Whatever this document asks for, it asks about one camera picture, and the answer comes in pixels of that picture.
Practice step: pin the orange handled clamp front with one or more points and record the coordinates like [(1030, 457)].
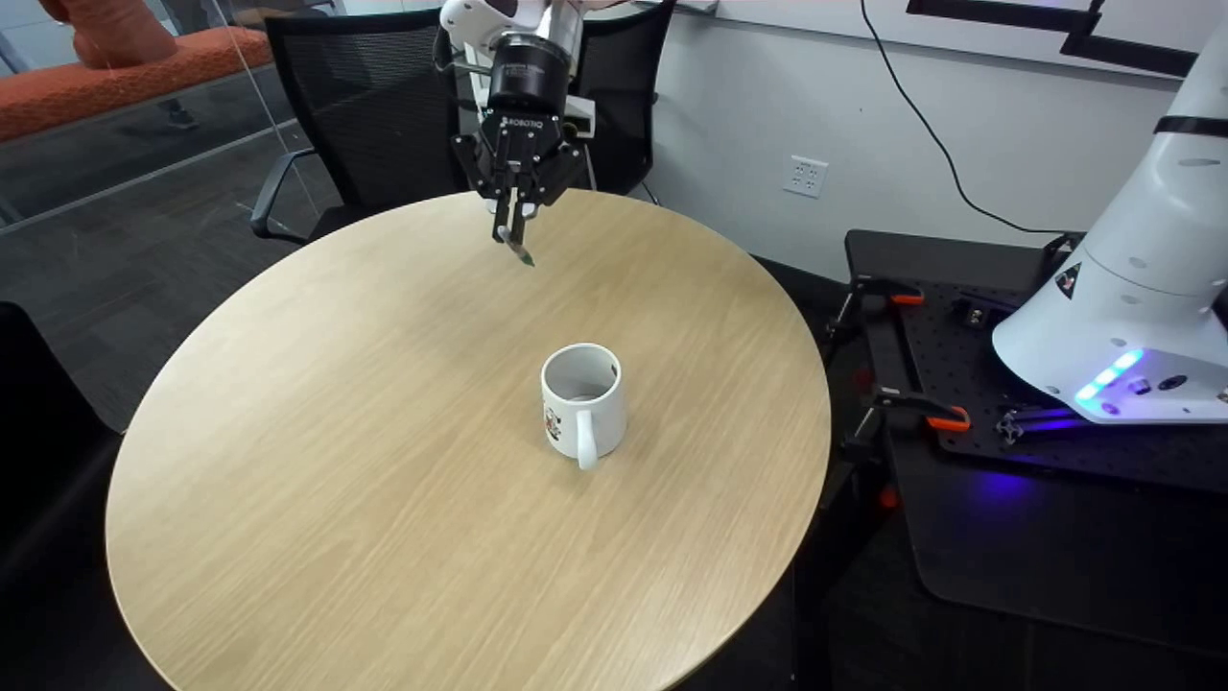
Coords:
[(899, 408)]

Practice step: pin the orange handled clamp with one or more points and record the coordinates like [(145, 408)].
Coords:
[(899, 408), (869, 297)]

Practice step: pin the orange sofa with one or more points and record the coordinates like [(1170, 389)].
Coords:
[(120, 60)]

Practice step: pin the orange handled clamp rear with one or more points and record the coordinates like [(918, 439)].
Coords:
[(869, 297)]

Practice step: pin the white ceramic mug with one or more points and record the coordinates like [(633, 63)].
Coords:
[(583, 402)]

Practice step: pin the black robot mounting stand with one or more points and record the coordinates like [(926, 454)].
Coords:
[(1083, 553)]

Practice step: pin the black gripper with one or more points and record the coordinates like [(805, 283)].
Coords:
[(523, 145)]

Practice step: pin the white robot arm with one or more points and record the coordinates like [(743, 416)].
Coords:
[(1124, 330)]

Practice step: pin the round wooden table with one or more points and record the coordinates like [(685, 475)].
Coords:
[(344, 481)]

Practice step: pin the white wall outlet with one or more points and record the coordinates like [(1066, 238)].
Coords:
[(805, 179)]

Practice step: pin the black mesh office chair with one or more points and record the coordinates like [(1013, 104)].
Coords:
[(373, 100)]

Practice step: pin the black chair at left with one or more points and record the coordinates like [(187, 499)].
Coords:
[(61, 619)]

